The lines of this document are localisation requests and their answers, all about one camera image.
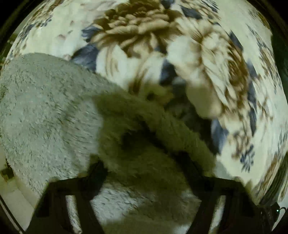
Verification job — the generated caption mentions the grey fleece pants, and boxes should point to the grey fleece pants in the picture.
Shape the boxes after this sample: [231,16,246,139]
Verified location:
[1,54,214,233]

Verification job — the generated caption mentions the floral bed blanket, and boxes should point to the floral bed blanket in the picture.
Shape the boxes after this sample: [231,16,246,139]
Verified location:
[3,1,287,212]

